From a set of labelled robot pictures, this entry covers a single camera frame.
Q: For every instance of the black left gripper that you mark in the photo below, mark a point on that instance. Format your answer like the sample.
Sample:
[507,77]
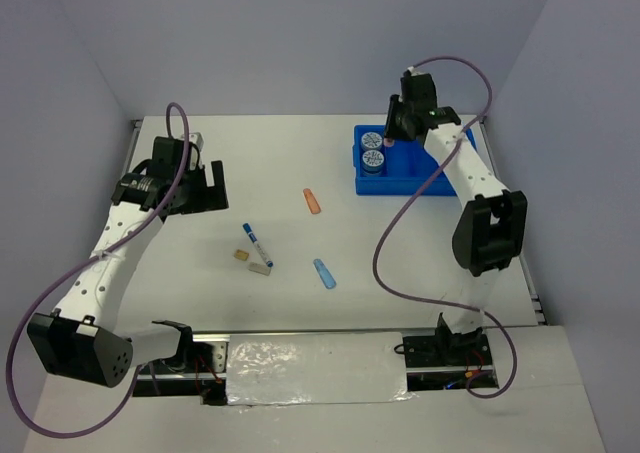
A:
[211,198]

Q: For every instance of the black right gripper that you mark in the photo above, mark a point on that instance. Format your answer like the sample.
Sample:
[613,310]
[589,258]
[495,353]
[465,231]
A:
[390,127]

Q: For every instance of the blue cleaning gel jar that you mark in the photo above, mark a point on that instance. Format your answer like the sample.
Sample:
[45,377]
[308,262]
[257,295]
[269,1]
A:
[372,163]

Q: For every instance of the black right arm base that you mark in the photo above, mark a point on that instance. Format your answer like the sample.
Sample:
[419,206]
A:
[444,348]

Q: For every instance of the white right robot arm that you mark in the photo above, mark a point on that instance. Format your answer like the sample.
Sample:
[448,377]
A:
[490,230]

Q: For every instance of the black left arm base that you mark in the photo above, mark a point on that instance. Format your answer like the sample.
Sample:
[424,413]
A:
[200,375]

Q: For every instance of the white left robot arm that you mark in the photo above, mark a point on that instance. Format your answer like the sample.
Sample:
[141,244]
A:
[77,339]

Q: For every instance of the blue plastic sorting bin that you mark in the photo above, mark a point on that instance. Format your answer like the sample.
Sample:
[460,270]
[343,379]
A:
[407,167]

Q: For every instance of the blue whiteboard marker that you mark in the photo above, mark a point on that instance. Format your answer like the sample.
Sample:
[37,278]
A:
[257,245]

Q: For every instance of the yellow eraser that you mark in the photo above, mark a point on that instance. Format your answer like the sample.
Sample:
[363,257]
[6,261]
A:
[241,255]

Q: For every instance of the grey white eraser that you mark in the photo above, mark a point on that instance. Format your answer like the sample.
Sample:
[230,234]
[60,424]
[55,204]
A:
[259,268]

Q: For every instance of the silver foil sheet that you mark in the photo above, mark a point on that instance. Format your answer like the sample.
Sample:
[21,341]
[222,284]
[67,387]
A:
[342,368]

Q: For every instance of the aluminium table edge rail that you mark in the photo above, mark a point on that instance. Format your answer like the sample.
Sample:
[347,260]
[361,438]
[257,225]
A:
[508,237]

